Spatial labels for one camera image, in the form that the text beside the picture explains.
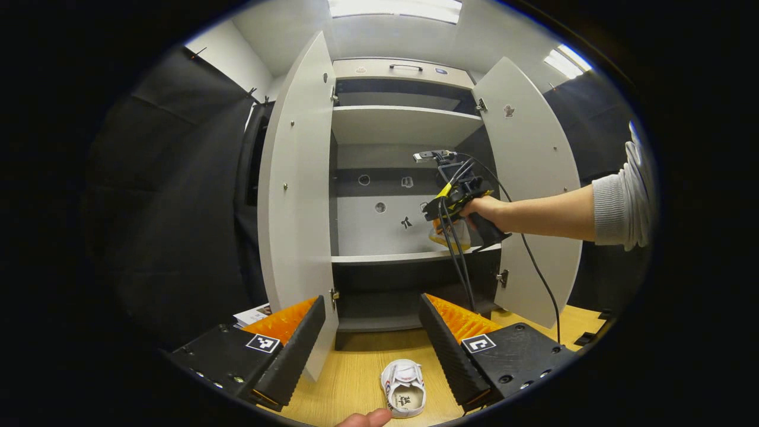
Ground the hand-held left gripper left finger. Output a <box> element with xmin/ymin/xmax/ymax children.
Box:
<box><xmin>165</xmin><ymin>295</ymin><xmax>327</xmax><ymax>411</ymax></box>

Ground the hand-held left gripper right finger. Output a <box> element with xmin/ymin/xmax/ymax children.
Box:
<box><xmin>419</xmin><ymin>292</ymin><xmax>579</xmax><ymax>413</ymax></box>

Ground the white shoe yellow sole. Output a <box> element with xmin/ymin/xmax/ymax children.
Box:
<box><xmin>381</xmin><ymin>359</ymin><xmax>426</xmax><ymax>419</ymax></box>
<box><xmin>429</xmin><ymin>218</ymin><xmax>473</xmax><ymax>251</ymax></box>

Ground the grey shoe cabinet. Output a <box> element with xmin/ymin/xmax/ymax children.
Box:
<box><xmin>329</xmin><ymin>58</ymin><xmax>505</xmax><ymax>350</ymax></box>

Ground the grey cabinet drawer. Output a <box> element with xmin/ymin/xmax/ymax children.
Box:
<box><xmin>332</xmin><ymin>58</ymin><xmax>475</xmax><ymax>90</ymax></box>

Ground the stack of books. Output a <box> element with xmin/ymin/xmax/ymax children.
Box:
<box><xmin>233</xmin><ymin>304</ymin><xmax>273</xmax><ymax>328</ymax></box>

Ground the small black box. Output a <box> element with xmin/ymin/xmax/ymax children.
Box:
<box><xmin>574</xmin><ymin>308</ymin><xmax>614</xmax><ymax>348</ymax></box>

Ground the black backdrop cloth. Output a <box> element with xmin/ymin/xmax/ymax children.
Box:
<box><xmin>543</xmin><ymin>71</ymin><xmax>653</xmax><ymax>315</ymax></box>
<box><xmin>89</xmin><ymin>47</ymin><xmax>270</xmax><ymax>350</ymax></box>

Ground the small ceiling light panel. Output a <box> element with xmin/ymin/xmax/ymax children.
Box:
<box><xmin>544</xmin><ymin>43</ymin><xmax>594</xmax><ymax>79</ymax></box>

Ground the black gripper cable bundle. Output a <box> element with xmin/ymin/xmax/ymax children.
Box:
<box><xmin>438</xmin><ymin>160</ymin><xmax>478</xmax><ymax>313</ymax></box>

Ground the long black gripper cable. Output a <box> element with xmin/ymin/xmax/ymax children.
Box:
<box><xmin>454</xmin><ymin>153</ymin><xmax>562</xmax><ymax>346</ymax></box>

